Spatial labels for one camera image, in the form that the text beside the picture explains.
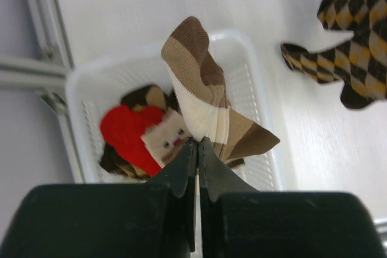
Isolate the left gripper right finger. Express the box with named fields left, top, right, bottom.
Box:
left=198, top=138, right=386, bottom=257

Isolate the brown beige striped sock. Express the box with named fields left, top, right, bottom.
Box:
left=161, top=16, right=280, bottom=164

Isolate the brown yellow argyle sock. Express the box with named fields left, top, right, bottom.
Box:
left=280, top=0, right=387, bottom=111

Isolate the red sock with face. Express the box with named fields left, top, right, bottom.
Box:
left=100, top=105, right=191, bottom=178

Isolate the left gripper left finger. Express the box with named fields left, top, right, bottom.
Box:
left=11, top=140, right=197, bottom=257

